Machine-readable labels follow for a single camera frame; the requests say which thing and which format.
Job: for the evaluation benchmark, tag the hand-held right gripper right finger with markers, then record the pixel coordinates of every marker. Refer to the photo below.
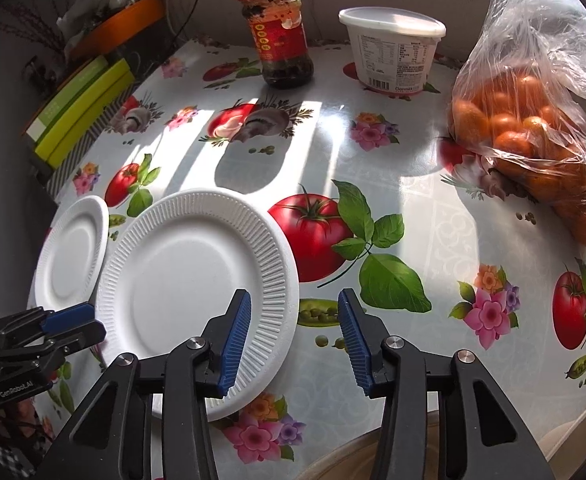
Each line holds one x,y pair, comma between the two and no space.
353,340

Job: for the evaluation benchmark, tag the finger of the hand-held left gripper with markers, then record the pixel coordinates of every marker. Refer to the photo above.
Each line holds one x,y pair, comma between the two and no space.
85,334
70,316

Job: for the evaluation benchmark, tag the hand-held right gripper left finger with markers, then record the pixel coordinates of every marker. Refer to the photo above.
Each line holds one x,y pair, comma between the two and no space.
235,340

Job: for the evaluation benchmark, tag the small white paper plate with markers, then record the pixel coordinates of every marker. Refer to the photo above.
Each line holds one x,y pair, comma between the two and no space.
73,255

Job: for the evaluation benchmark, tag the large white ribbed paper plate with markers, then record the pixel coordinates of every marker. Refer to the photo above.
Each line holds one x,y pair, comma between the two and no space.
188,270

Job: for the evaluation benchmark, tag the beige paper bowl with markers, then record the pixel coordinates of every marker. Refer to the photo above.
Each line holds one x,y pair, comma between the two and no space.
583,430

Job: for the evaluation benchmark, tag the person's left forearm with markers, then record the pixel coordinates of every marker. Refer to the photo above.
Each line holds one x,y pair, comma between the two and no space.
3,455

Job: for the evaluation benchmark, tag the vegetable print tablecloth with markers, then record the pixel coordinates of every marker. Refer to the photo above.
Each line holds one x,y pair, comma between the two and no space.
398,210

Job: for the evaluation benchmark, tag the grey patterned box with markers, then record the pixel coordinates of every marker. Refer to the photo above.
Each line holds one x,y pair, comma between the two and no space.
90,145

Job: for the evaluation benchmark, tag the lime green box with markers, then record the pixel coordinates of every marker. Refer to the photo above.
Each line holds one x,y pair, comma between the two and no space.
93,110

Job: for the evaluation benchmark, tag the green and white box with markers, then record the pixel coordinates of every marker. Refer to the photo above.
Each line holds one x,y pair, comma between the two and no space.
68,95

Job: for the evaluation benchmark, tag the plastic bag of oranges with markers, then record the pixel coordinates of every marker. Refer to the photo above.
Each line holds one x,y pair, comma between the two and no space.
518,130

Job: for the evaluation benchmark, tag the white plastic tub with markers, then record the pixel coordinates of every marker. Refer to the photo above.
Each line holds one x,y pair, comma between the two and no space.
393,55

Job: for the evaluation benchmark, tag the orange tray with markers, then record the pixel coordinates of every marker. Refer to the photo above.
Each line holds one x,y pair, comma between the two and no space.
123,20

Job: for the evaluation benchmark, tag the red-lid sauce jar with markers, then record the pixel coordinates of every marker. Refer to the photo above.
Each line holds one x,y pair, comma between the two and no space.
278,35

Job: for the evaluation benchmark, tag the crumpled white tissue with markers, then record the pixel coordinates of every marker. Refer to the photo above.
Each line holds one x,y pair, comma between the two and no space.
80,5

